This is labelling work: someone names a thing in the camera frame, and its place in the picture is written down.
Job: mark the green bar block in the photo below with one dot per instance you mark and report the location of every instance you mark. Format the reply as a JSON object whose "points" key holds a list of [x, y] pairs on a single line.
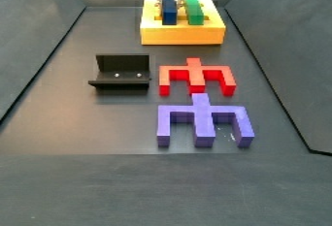
{"points": [[195, 14]]}

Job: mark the yellow slotted board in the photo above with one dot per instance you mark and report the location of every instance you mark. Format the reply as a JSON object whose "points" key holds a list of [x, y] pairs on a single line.
{"points": [[183, 33]]}

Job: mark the black angle bracket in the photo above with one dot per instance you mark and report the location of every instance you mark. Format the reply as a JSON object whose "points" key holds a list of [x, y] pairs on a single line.
{"points": [[122, 70]]}

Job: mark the purple fork-shaped block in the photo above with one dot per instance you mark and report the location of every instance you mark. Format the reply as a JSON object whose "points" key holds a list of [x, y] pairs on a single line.
{"points": [[203, 115]]}

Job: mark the red fork-shaped block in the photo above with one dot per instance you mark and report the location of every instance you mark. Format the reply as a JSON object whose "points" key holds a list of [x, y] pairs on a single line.
{"points": [[196, 74]]}

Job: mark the blue bar block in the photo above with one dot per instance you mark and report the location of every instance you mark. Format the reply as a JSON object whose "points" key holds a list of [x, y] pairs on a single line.
{"points": [[169, 12]]}

